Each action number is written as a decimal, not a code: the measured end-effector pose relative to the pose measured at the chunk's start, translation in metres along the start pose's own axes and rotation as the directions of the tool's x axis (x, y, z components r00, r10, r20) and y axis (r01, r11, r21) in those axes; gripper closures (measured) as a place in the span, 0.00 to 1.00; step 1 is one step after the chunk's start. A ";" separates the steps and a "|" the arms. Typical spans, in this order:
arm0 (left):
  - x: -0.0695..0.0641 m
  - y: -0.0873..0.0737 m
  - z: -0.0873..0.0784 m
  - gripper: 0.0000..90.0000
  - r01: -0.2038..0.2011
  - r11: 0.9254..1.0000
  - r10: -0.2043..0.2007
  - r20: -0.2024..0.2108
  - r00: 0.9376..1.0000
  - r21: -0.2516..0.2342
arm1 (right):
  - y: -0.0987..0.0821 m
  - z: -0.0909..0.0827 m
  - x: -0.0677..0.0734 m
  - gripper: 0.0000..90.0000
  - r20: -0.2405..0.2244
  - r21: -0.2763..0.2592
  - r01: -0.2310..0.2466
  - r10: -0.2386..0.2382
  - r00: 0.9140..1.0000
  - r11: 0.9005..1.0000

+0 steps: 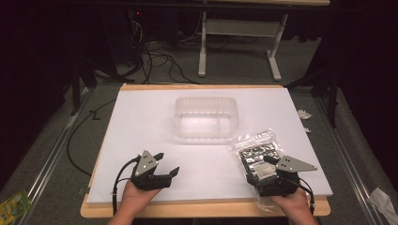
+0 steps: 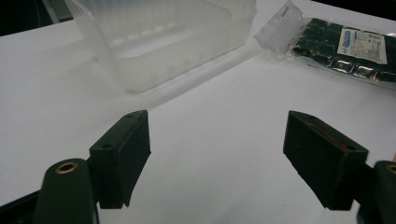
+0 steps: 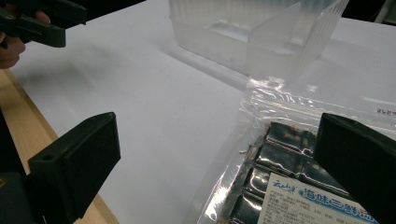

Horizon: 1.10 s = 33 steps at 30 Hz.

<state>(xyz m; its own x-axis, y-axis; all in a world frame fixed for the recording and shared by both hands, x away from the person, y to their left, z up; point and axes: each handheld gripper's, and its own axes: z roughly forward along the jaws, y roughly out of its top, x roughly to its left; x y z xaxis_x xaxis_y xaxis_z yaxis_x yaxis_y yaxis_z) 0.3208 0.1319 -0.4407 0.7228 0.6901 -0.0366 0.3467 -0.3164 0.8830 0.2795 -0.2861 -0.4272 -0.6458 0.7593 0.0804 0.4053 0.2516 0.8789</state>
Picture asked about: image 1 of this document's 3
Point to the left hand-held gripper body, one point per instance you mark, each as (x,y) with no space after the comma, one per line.
(149,181)

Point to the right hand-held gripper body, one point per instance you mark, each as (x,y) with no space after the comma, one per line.
(283,184)

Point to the clear bag of dark parts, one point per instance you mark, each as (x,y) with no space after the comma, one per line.
(256,153)

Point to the person's left hand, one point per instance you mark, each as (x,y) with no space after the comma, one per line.
(136,196)

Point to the person's right hand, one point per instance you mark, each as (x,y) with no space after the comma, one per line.
(291,203)

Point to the white board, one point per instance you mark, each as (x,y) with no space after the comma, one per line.
(200,162)

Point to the small white paper scrap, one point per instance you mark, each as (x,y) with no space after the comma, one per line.
(306,129)

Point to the crumpled white paper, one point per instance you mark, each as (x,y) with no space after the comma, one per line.
(304,114)

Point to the clear plastic container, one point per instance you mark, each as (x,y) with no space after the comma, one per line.
(206,118)

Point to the black metal stand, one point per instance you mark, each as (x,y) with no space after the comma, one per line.
(75,87)
(332,97)

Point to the white crumpled cloth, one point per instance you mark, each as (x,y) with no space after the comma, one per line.
(383,201)

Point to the dark computer tower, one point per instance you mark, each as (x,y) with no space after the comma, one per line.
(125,40)

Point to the green printed packet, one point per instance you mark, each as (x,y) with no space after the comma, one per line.
(12,207)

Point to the metal floor rail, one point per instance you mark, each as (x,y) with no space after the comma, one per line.
(350,162)
(50,156)

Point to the white desk frame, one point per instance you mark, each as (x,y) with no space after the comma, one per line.
(203,47)

